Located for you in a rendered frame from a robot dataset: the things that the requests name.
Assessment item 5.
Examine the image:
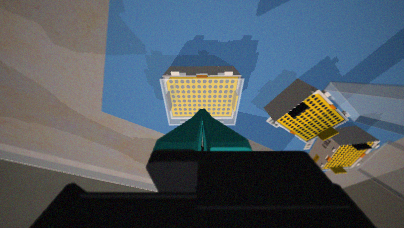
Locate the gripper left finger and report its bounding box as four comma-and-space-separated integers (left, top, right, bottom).
152, 109, 202, 152

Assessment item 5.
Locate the grey tip box with lid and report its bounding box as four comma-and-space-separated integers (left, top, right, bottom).
309, 126, 404, 201

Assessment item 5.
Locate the blue flat mat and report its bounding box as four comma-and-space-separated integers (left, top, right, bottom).
102, 0, 404, 154

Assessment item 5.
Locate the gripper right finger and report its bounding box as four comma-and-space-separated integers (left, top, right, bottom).
202, 109, 252, 151

